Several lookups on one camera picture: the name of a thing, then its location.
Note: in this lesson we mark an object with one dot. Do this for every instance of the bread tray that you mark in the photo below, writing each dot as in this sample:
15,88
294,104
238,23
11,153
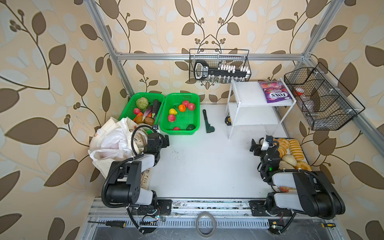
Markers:
291,157

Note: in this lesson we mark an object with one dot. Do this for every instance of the black tool set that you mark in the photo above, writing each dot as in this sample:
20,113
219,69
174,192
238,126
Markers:
222,73

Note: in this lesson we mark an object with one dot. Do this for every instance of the right green fruit basket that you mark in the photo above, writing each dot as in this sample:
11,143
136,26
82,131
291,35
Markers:
177,124

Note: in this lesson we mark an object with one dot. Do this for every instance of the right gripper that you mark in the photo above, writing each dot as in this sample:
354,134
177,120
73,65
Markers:
258,149

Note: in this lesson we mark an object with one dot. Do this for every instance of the left green vegetable basket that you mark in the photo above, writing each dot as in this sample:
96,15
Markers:
128,116

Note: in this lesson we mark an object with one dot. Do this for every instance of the pink radish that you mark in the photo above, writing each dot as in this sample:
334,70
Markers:
137,111

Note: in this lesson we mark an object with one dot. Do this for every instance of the white two-tier shelf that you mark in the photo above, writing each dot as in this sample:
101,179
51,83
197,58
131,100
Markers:
251,108

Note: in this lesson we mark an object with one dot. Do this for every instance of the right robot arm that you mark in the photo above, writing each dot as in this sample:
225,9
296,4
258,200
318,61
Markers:
295,186

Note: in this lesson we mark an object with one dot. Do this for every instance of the dark green pipe wrench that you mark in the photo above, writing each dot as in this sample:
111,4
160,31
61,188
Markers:
209,128

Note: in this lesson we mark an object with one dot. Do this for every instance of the cream floral tote bag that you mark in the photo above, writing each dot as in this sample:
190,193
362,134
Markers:
140,138

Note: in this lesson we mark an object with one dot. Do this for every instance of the yellow orange vegetable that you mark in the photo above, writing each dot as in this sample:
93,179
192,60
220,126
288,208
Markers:
139,119

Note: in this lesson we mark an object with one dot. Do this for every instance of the black yellow tape measure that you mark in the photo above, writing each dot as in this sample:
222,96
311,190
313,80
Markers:
228,121

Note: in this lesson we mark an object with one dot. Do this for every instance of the purple Fox's candy bag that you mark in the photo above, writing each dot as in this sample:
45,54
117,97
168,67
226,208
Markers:
275,91

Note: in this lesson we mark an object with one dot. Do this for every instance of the yellow handled screwdriver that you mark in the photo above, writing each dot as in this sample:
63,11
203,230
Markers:
113,224

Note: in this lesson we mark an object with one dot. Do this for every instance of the back black wire basket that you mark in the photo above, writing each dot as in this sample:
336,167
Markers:
214,56

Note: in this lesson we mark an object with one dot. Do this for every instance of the black wire basket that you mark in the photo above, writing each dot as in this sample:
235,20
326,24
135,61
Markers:
335,104
214,56

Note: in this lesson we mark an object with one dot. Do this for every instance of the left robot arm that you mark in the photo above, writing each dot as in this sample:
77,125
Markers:
122,187

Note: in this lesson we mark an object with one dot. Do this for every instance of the dark green cucumber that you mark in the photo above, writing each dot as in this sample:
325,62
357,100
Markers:
156,107

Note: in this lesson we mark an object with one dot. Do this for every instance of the pink red apple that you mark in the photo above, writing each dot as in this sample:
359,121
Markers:
191,106

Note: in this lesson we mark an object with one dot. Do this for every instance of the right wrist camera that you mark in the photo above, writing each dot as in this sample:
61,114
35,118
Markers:
267,142

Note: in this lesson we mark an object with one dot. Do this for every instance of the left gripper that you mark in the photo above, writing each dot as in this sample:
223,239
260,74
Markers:
164,141

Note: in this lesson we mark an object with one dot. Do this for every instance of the brown potato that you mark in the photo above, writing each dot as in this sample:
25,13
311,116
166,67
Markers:
149,121

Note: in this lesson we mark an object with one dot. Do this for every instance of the right black wire basket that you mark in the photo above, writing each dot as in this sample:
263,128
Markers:
335,104

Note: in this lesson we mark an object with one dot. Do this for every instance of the white plastic bag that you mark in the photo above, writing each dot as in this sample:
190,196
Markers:
112,141

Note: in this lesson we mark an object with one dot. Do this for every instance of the light purple eggplant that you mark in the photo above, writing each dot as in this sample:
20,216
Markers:
148,113

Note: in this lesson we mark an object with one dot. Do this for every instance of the plastic bottle red cap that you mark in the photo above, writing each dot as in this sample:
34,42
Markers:
305,103

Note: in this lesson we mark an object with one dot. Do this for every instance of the yellow lemon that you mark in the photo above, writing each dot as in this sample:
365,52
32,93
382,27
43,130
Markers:
173,112

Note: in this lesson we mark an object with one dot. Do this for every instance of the orange fruit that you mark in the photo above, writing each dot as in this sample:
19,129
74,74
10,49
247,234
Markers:
182,108

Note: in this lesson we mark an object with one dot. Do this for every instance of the green cabbage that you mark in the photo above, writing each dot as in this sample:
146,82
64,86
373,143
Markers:
142,103

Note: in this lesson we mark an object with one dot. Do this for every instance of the dark green avocado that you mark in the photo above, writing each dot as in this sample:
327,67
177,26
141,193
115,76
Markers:
191,127

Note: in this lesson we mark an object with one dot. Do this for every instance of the tape roll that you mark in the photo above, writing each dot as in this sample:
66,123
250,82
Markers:
206,225

